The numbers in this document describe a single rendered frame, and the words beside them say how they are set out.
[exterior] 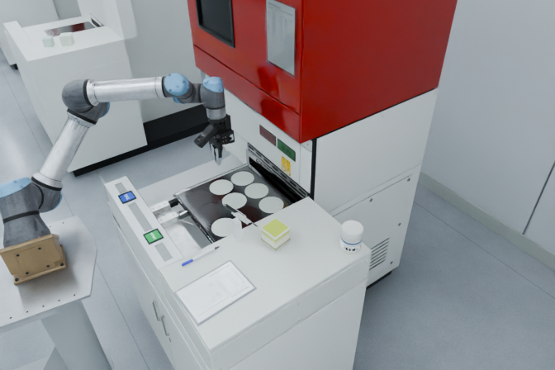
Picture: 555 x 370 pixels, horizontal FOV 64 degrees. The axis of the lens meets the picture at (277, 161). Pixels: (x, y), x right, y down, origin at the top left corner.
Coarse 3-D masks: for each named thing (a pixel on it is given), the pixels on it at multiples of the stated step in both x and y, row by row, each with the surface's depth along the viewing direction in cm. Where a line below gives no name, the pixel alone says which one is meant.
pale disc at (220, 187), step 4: (220, 180) 192; (224, 180) 192; (212, 184) 190; (216, 184) 190; (220, 184) 190; (224, 184) 190; (228, 184) 190; (232, 184) 190; (212, 188) 188; (216, 188) 188; (220, 188) 188; (224, 188) 188; (228, 188) 188; (232, 188) 188; (212, 192) 186; (216, 192) 185; (220, 192) 185; (224, 192) 185
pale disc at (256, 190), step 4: (252, 184) 190; (256, 184) 190; (260, 184) 190; (248, 188) 187; (252, 188) 187; (256, 188) 187; (260, 188) 187; (264, 188) 187; (248, 192) 185; (252, 192) 185; (256, 192) 185; (260, 192) 185; (264, 192) 185; (248, 196) 184; (252, 196) 184; (256, 196) 184; (260, 196) 183; (264, 196) 183
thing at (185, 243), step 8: (160, 216) 177; (176, 224) 174; (168, 232) 170; (176, 232) 170; (184, 232) 170; (176, 240) 166; (184, 240) 166; (192, 240) 166; (184, 248) 163; (192, 248) 163; (200, 248) 163; (184, 256) 160
